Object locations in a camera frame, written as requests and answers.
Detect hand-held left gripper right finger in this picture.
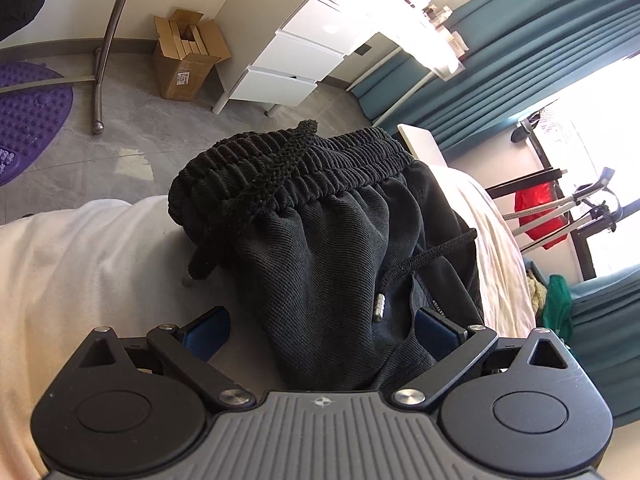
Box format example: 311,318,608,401
391,307,577,407

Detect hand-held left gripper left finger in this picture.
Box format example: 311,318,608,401
77,307,257,407

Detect black pants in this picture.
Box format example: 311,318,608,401
167,118,484,393

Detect yellow knit clothing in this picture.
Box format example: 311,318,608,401
529,279,552,317

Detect green clothing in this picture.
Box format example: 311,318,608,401
542,273,574,342

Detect pastel bed sheet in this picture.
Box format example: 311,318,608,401
0,162,537,480

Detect red garment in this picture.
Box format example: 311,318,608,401
514,182,569,252

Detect garment steamer stand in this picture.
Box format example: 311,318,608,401
502,167,624,257

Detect white ironing board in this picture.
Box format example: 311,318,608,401
397,122,567,199

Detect black framed window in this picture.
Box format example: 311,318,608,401
515,50,640,282

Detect open cardboard box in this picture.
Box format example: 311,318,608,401
152,8,232,102

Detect purple studded mat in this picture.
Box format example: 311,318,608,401
0,60,75,189

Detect white tissue box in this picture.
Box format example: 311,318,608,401
444,30,469,59

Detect white drawer unit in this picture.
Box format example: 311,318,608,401
212,0,382,117

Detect curved metal rack leg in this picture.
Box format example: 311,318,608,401
0,0,147,137

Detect row of cosmetic bottles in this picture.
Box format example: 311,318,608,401
399,0,454,29

